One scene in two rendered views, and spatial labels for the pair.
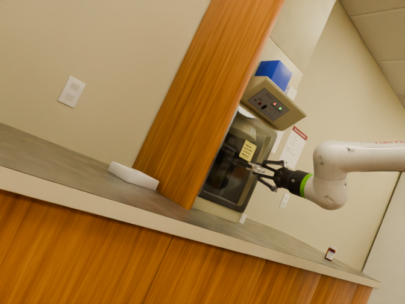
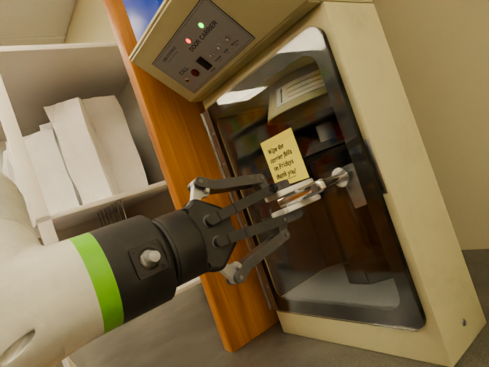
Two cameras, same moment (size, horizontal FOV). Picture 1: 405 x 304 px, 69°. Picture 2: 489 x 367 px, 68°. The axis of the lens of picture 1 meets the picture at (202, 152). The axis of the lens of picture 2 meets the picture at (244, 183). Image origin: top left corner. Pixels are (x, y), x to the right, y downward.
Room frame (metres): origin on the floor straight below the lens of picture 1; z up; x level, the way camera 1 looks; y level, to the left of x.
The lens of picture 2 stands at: (1.22, -0.73, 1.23)
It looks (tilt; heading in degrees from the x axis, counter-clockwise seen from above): 0 degrees down; 92
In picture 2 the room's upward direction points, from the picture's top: 19 degrees counter-clockwise
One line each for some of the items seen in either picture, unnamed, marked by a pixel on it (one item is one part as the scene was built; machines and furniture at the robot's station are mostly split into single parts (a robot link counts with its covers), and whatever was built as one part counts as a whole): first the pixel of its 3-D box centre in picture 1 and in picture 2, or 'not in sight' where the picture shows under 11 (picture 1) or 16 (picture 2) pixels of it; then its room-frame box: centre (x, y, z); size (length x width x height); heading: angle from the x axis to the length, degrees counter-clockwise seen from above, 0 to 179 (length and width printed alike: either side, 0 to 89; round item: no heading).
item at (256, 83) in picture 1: (273, 106); (207, 33); (1.22, -0.19, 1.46); 0.32 x 0.12 x 0.10; 128
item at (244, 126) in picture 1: (239, 161); (292, 196); (1.26, -0.16, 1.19); 0.30 x 0.01 x 0.40; 127
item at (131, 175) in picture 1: (134, 176); not in sight; (1.14, 0.20, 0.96); 0.16 x 0.12 x 0.04; 145
